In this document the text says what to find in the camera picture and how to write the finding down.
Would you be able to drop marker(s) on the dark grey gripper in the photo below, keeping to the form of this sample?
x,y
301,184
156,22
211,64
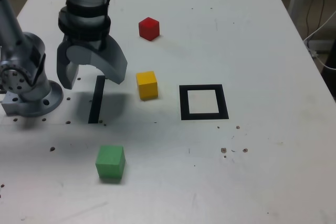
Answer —
x,y
86,42

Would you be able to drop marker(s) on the red cube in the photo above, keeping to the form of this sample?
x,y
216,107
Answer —
x,y
149,28

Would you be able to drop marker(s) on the black tape strip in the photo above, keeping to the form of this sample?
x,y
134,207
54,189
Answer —
x,y
95,100

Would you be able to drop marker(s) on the green cube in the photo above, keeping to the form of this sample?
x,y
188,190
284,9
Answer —
x,y
110,161

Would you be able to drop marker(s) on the black tape square outline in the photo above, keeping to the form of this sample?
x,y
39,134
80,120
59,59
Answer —
x,y
183,103

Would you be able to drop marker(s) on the yellow cube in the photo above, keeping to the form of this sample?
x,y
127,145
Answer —
x,y
147,86

